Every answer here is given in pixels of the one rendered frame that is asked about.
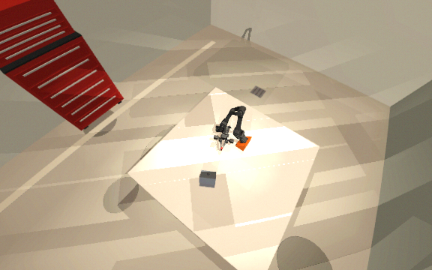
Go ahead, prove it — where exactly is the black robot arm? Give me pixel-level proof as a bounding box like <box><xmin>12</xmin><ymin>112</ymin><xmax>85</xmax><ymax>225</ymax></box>
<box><xmin>216</xmin><ymin>106</ymin><xmax>248</xmax><ymax>143</ymax></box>

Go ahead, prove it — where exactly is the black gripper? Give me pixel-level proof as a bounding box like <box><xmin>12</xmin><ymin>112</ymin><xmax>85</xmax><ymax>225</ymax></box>
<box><xmin>214</xmin><ymin>131</ymin><xmax>234</xmax><ymax>148</ymax></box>

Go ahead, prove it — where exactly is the grey square panel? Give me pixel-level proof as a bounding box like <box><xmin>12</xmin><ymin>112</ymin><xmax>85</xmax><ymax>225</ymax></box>
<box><xmin>199</xmin><ymin>170</ymin><xmax>217</xmax><ymax>188</ymax></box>

